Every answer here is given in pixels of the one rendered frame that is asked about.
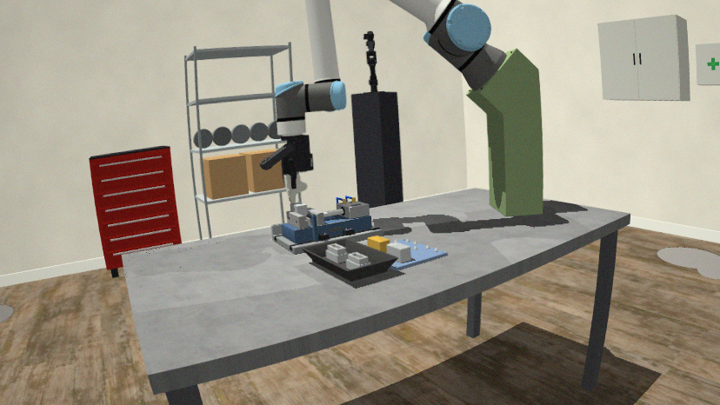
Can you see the yellow block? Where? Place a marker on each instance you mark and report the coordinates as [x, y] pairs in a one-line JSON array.
[[378, 242]]

